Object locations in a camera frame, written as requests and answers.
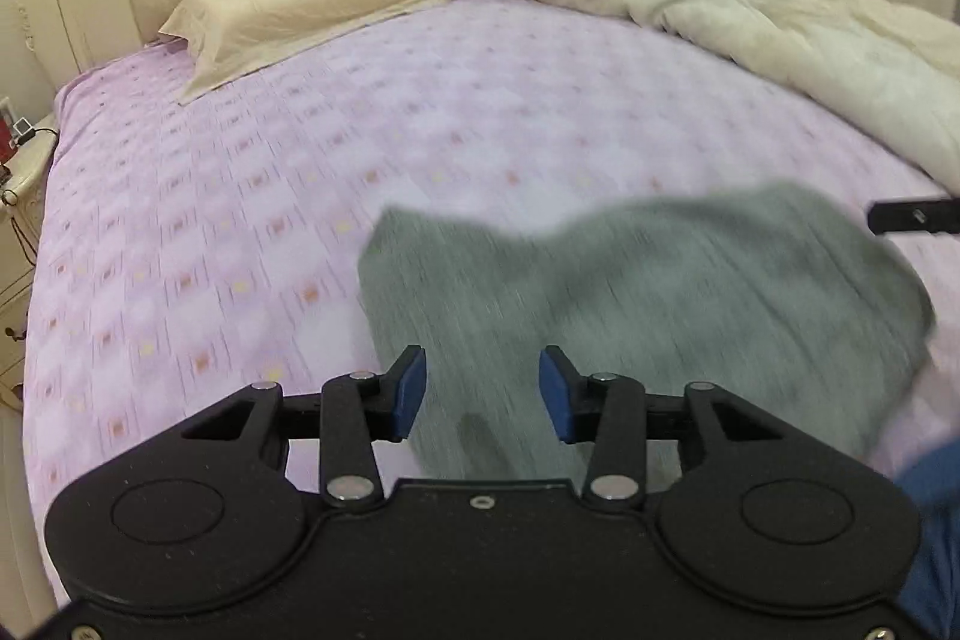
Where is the purple patterned bed sheet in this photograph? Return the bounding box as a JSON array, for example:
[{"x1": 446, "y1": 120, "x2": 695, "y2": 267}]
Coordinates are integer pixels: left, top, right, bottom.
[{"x1": 21, "y1": 0, "x2": 960, "y2": 507}]

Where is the cream bedside table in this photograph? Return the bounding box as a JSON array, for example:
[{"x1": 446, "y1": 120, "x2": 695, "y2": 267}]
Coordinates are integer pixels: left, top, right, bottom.
[{"x1": 0, "y1": 113, "x2": 59, "y2": 413}]

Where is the cream satin pillow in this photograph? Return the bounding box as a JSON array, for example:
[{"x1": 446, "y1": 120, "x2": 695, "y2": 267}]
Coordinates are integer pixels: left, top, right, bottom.
[{"x1": 160, "y1": 0, "x2": 451, "y2": 104}]

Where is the white rumpled duvet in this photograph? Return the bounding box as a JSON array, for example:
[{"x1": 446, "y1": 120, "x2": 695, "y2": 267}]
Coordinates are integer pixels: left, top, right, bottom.
[{"x1": 539, "y1": 0, "x2": 958, "y2": 191}]

